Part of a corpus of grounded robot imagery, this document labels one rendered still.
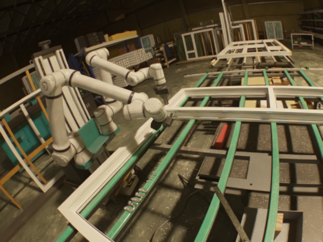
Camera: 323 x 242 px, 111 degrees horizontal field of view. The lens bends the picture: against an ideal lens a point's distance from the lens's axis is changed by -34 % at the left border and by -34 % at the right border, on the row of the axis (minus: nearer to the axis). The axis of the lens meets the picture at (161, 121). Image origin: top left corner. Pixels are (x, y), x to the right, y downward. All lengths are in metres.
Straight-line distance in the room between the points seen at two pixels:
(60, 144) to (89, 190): 0.50
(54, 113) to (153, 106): 0.67
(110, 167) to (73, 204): 0.31
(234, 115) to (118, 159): 0.80
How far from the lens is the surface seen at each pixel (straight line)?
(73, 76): 1.14
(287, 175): 1.19
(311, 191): 1.20
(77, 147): 1.49
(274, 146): 0.94
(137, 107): 0.88
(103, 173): 0.97
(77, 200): 0.93
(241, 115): 1.14
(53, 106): 1.14
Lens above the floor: 1.46
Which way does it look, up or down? 27 degrees down
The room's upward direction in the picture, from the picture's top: 18 degrees counter-clockwise
